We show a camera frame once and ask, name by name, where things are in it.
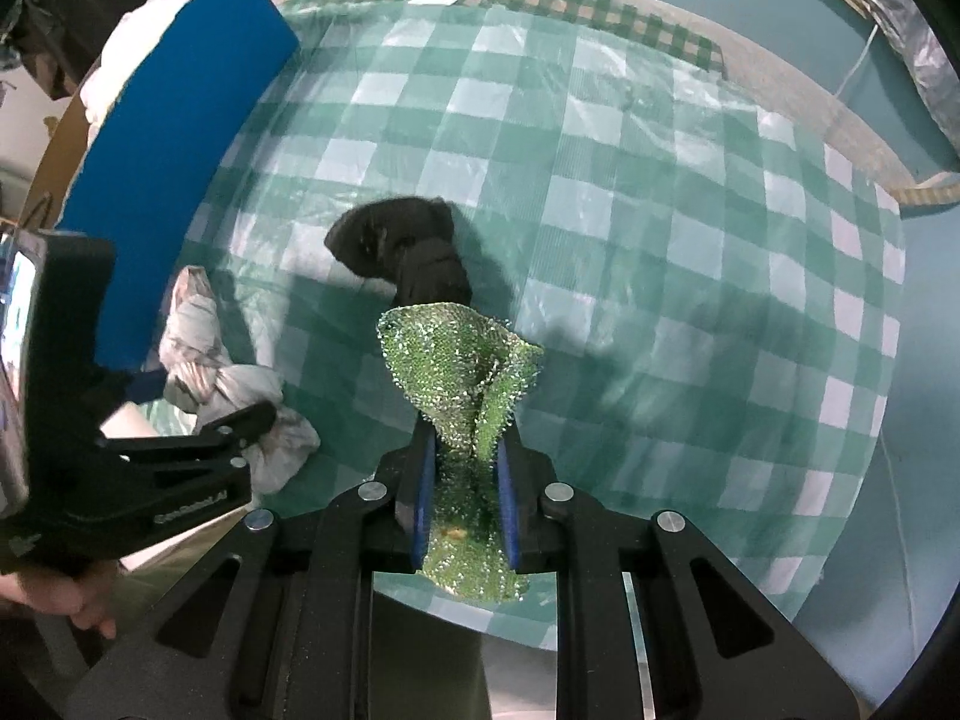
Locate green glitter scrub cloth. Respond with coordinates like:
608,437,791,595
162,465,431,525
377,302,542,605

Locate patterned white plastic bag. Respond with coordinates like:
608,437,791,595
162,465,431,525
158,265,320,499

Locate black sock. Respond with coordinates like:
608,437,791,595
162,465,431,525
324,197,473,307

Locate white mesh bath pouf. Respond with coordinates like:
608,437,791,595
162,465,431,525
80,0,192,142

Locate person's left hand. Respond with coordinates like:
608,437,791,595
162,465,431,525
2,561,119,640

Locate teal checkered plastic tablecloth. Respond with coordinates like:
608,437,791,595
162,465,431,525
138,0,910,653

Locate blue-edged cardboard box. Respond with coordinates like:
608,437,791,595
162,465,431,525
21,0,298,369

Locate silver crinkled curtain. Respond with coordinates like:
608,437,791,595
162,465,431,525
867,0,958,149

